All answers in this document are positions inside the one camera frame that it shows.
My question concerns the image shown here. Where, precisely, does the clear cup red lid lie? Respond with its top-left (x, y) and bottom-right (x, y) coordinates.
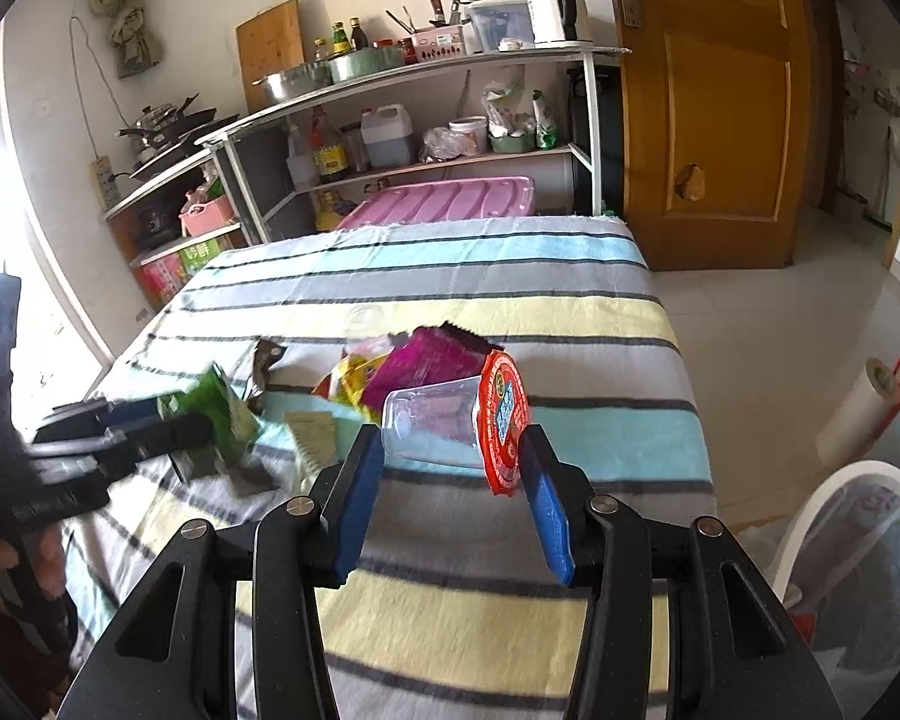
top-left (382, 351), bottom-right (532, 496)

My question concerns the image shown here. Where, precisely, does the yellow snack wrapper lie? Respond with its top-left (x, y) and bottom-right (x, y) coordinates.
top-left (312, 351), bottom-right (390, 424)

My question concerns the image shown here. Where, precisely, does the green snack wrapper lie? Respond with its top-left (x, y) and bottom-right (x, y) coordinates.
top-left (157, 364), bottom-right (261, 481)

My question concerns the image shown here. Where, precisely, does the left forearm dark sleeve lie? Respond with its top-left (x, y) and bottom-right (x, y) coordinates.
top-left (0, 593), bottom-right (77, 717)

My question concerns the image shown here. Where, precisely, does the left hand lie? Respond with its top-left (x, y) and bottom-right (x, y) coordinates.
top-left (0, 523), bottom-right (70, 616)

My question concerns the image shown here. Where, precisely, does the beige paper wrapper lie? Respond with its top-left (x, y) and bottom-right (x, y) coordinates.
top-left (284, 411), bottom-right (338, 476)

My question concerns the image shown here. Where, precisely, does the striped tablecloth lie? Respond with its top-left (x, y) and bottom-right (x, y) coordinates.
top-left (64, 216), bottom-right (713, 718)

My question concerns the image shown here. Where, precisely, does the dark brown foil wrapper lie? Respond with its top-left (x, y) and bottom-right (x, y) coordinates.
top-left (247, 338), bottom-right (286, 397)

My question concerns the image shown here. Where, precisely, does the magenta snack bag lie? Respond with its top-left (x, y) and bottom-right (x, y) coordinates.
top-left (365, 322), bottom-right (502, 408)

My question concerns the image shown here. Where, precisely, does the pink storage basket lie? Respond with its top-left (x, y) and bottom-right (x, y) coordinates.
top-left (178, 192), bottom-right (237, 238)

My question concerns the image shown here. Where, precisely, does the paper towel roll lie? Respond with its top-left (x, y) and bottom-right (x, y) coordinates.
top-left (814, 358), bottom-right (900, 468)

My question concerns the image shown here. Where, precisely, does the pink plastic lid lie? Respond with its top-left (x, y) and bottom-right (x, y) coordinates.
top-left (338, 176), bottom-right (535, 229)

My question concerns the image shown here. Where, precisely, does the black frying pan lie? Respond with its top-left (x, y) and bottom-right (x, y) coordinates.
top-left (118, 94), bottom-right (237, 181)

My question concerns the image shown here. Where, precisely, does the red-capped sauce bottle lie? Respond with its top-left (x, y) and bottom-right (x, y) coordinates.
top-left (308, 106), bottom-right (349, 182)

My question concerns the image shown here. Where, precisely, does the white oil jug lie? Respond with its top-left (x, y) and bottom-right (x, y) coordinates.
top-left (361, 103), bottom-right (418, 169)

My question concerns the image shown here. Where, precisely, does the steel mixing bowl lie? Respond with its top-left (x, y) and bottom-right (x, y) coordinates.
top-left (253, 62), bottom-right (333, 104)

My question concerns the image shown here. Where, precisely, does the white metal shelf rack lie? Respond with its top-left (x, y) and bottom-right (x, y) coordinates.
top-left (103, 44), bottom-right (626, 270)

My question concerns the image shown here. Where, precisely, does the wooden cutting board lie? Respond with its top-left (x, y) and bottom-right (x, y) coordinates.
top-left (235, 0), bottom-right (305, 112)

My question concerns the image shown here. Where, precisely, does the hanging green cloth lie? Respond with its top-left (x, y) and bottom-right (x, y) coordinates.
top-left (89, 0), bottom-right (164, 78)

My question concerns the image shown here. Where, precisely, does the green enamel pot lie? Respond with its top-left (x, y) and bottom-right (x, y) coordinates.
top-left (328, 46), bottom-right (404, 85)

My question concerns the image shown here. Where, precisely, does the brown wooden door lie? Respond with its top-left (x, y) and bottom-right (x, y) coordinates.
top-left (614, 0), bottom-right (811, 270)

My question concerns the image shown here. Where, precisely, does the pink utensil basket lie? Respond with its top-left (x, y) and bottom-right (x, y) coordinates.
top-left (411, 25), bottom-right (466, 62)

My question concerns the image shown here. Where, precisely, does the clear plastic storage box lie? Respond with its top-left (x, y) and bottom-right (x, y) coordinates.
top-left (466, 0), bottom-right (535, 52)

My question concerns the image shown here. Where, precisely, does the white electric kettle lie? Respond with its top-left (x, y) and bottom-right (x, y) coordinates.
top-left (526, 0), bottom-right (578, 46)

